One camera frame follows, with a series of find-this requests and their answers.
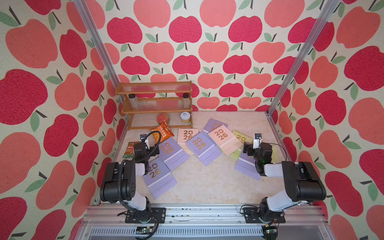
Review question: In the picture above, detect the purple calendar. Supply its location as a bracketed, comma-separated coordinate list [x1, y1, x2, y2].
[143, 158, 177, 199]
[235, 153, 261, 180]
[186, 132, 223, 166]
[203, 118, 228, 134]
[159, 138, 190, 171]

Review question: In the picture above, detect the pink calendar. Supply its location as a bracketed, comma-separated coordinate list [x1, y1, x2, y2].
[177, 128, 199, 155]
[208, 125, 242, 156]

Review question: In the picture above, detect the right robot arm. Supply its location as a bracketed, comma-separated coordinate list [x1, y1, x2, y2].
[243, 143, 326, 223]

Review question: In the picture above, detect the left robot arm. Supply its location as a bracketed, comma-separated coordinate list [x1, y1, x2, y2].
[100, 142, 159, 214]

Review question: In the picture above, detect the yellow-green calendar back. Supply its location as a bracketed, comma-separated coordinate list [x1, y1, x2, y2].
[230, 130, 254, 160]

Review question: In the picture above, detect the yellow-green calendar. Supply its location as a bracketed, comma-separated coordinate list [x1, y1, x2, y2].
[271, 145, 281, 163]
[230, 130, 254, 160]

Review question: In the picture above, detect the orange snack bag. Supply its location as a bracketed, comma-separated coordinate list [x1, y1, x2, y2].
[150, 123, 175, 143]

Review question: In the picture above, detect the green snack bag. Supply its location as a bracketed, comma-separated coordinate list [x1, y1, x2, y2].
[123, 142, 138, 159]

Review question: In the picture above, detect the yellow-green calendar right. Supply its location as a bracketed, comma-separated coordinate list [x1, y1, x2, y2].
[271, 145, 281, 163]

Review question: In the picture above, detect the red round tin can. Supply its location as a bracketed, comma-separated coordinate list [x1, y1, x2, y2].
[157, 113, 170, 125]

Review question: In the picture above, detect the purple calendar back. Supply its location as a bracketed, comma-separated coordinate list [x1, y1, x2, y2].
[203, 118, 228, 134]

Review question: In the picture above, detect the yellow pull-tab can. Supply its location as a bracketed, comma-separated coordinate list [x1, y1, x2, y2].
[181, 112, 192, 125]

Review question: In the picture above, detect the wooden three-tier shelf rack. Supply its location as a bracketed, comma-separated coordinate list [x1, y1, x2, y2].
[116, 81, 193, 130]

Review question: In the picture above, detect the left glass spice jar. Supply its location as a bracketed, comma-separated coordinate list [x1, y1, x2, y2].
[128, 94, 140, 109]

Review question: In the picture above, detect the glass spice jar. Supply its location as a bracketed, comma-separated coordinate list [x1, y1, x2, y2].
[183, 93, 191, 109]
[128, 94, 140, 109]

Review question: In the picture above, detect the right glass spice jar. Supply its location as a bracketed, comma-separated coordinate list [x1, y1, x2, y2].
[183, 93, 191, 109]

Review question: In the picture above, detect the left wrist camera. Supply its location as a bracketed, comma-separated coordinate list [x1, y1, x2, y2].
[140, 134, 150, 149]

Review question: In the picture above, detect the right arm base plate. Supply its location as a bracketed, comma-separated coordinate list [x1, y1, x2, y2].
[241, 208, 286, 224]

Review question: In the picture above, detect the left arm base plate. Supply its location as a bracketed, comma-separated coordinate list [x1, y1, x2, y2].
[125, 208, 167, 224]

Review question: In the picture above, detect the front aluminium rail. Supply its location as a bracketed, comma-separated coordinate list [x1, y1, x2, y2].
[73, 204, 335, 240]

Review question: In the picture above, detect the left aluminium frame post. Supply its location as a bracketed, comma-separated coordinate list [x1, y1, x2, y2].
[74, 0, 120, 90]

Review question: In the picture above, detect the aluminium frame post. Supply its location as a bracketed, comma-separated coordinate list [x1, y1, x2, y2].
[74, 0, 120, 90]
[266, 0, 341, 119]

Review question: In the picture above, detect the right aluminium frame post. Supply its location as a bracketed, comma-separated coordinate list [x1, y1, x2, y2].
[266, 0, 341, 119]

